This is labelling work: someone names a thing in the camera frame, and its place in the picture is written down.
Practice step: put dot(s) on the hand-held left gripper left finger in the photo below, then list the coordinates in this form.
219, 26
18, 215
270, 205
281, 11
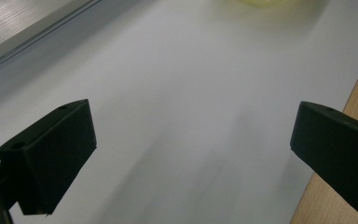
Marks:
52, 155

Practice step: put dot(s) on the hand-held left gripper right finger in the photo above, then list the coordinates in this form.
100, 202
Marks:
338, 155

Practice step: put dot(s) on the yellow round plastic bowl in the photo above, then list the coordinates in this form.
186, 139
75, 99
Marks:
262, 2

